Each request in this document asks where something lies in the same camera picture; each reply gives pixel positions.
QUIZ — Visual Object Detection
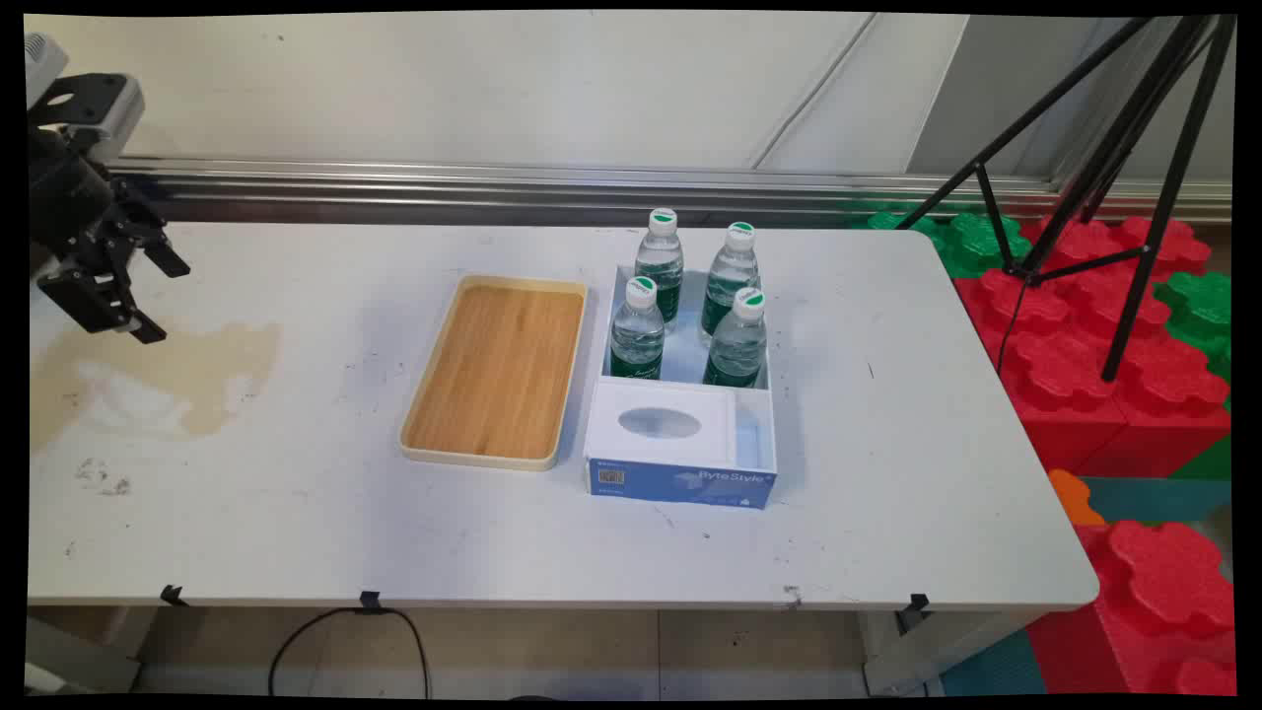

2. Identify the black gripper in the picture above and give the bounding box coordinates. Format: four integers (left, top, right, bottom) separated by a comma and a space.
28, 128, 191, 346

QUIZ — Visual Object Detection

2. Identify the clear water bottle white cap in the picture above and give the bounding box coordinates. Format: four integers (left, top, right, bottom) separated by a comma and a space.
701, 222, 761, 336
609, 276, 666, 381
634, 208, 685, 326
703, 288, 768, 389

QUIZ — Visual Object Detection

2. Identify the wooden tray with cream rim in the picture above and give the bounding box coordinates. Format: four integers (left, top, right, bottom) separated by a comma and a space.
398, 273, 590, 472

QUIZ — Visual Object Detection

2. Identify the white table leg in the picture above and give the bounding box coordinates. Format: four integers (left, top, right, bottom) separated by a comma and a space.
25, 613, 144, 693
860, 611, 1026, 697

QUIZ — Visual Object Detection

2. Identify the white tissue box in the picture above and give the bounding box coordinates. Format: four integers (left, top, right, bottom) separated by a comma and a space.
590, 381, 740, 467

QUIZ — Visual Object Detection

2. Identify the white and blue cardboard box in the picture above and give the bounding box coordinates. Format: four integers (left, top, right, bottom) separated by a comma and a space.
584, 261, 780, 511

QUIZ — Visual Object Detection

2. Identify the green foam block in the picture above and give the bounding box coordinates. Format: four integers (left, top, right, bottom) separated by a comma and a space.
1154, 270, 1233, 381
866, 210, 949, 249
935, 212, 1032, 279

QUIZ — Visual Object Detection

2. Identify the large red foam block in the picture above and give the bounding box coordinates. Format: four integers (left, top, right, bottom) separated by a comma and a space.
951, 266, 1233, 480

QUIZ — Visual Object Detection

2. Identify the orange foam piece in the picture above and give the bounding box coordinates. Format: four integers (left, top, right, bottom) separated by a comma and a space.
1048, 469, 1107, 527

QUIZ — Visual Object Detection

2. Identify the black tripod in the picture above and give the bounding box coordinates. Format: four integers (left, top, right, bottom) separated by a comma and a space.
892, 15, 1238, 384

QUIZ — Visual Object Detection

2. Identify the grey black wrist camera mount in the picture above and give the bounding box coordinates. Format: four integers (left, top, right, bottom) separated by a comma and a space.
28, 74, 146, 164

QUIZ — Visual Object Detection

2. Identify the aluminium rail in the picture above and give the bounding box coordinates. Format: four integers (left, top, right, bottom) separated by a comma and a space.
108, 156, 1233, 228

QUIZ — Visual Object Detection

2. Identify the black cable under table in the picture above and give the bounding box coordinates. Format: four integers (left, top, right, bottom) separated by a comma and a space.
268, 606, 433, 699

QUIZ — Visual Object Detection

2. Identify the thin black tripod cable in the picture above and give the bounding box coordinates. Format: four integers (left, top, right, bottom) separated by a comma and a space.
996, 276, 1032, 378

